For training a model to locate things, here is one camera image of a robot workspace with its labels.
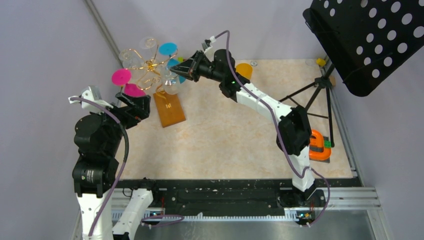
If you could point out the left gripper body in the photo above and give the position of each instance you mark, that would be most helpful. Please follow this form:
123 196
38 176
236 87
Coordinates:
130 116

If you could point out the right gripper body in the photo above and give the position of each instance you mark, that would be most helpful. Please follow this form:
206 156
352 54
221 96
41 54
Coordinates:
202 69

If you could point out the blue plastic wine glass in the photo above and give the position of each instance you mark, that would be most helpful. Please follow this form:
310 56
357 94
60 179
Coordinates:
169 50

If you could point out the yellow plastic wine glass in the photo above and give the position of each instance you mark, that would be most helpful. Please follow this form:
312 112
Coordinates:
245 70

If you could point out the clear wine glass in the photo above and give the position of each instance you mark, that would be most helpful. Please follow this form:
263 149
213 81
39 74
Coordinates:
130 59
150 44
170 81

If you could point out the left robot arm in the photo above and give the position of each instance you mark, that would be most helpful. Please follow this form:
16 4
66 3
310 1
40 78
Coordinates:
103 147

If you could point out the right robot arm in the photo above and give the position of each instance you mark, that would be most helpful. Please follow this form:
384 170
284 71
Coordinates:
293 130

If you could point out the wooden rack base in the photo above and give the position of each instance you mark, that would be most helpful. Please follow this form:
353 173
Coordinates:
169 109

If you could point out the pink plastic wine glass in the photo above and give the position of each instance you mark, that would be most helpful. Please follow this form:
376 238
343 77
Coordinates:
121 78

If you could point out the clear wine glass back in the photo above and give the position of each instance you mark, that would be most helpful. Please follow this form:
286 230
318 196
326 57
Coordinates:
150 44

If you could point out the yellow clamp knob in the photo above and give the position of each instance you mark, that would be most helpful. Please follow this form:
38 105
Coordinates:
321 62

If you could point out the orange tape dispenser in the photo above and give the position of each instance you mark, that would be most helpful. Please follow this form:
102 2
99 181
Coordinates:
317 151

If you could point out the green toy block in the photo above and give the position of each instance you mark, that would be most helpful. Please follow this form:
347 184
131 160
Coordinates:
327 144

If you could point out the black perforated music stand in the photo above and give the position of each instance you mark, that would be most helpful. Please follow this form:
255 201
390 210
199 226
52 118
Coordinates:
365 40

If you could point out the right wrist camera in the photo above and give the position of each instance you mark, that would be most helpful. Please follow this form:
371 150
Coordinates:
207 44

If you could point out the gold wire wine glass rack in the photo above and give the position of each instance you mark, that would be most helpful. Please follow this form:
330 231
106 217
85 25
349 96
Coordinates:
147 77

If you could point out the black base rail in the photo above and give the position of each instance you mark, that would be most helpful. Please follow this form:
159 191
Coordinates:
225 197

